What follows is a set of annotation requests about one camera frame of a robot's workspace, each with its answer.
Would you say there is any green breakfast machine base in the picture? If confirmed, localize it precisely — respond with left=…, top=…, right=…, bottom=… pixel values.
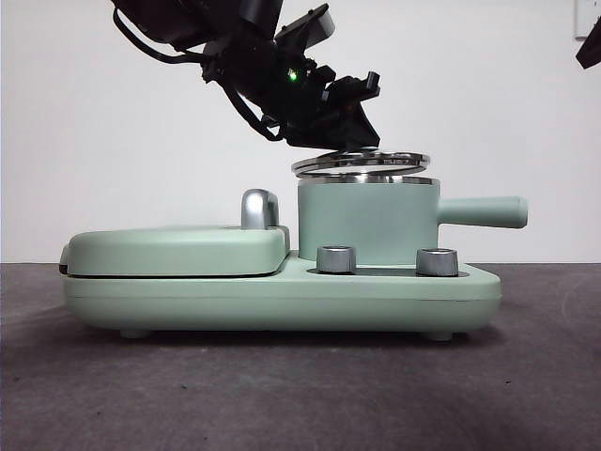
left=62, top=251, right=503, bottom=340

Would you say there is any chrome griddle cover handle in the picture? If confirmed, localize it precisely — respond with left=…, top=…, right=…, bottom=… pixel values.
left=240, top=188, right=283, bottom=231

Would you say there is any white wall socket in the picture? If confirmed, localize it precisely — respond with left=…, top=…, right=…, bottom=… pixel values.
left=575, top=0, right=601, bottom=39

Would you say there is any glass lid with green knob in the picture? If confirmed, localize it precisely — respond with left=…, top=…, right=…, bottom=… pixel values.
left=290, top=146, right=431, bottom=179

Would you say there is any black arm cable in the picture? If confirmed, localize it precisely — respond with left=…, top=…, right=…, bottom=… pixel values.
left=111, top=4, right=210, bottom=65

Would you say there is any green griddle cover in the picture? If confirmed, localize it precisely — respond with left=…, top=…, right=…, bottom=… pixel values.
left=60, top=224, right=293, bottom=278

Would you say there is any green pot with side handle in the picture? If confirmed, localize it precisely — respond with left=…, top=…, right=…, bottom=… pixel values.
left=298, top=172, right=531, bottom=265

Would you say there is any silver control knob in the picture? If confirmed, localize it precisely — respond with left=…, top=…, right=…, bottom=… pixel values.
left=316, top=244, right=359, bottom=274
left=416, top=247, right=461, bottom=277

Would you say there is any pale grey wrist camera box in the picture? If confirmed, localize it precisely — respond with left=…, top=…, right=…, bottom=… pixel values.
left=274, top=3, right=335, bottom=48

